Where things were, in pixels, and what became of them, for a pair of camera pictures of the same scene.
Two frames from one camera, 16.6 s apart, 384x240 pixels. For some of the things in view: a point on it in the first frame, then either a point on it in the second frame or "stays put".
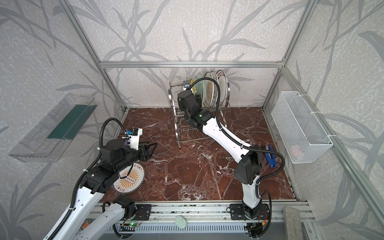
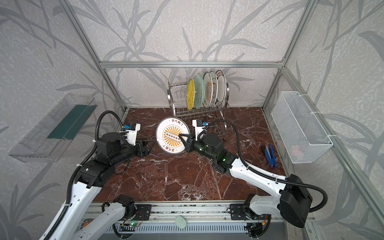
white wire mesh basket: x=299 y=132 stays put
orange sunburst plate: x=130 y=180 -> x=167 y=135
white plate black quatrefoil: x=215 y=76 stays put
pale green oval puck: x=180 y=222 stays put
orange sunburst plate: x=208 y=91 stays put
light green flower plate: x=199 y=87 stays put
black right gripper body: x=185 y=98 -> x=190 y=143
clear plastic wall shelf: x=47 y=141 stays put
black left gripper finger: x=146 y=146 -> x=150 y=143
